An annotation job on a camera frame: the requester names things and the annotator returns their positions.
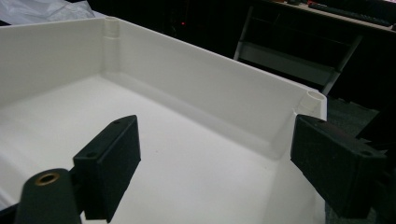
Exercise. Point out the wooden desk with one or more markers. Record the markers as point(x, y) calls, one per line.
point(342, 15)

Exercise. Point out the white plastic bag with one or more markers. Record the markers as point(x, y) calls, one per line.
point(43, 11)

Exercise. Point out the grey metal stand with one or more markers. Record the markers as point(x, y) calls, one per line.
point(289, 59)

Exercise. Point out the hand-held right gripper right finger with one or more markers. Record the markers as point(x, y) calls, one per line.
point(330, 161)

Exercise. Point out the white plastic tray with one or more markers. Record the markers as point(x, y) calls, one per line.
point(193, 130)

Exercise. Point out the black keyboard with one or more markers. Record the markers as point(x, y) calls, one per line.
point(348, 13)

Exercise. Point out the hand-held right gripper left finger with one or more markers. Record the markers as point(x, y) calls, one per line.
point(107, 168)

